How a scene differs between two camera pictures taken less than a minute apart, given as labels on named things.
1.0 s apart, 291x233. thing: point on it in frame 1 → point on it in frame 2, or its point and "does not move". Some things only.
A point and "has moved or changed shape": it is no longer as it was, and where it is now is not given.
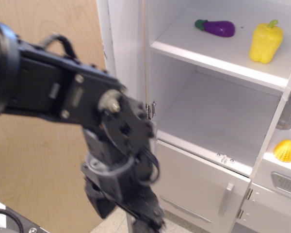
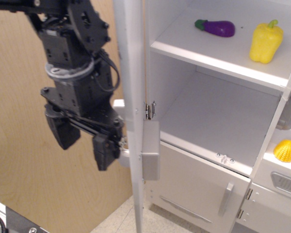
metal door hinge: [150, 110] does not move
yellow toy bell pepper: [266, 40] does not move
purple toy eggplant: [225, 28] does not move
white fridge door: [122, 25] has moved or changed shape
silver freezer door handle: [224, 204] does not move
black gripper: [126, 168] → [85, 103]
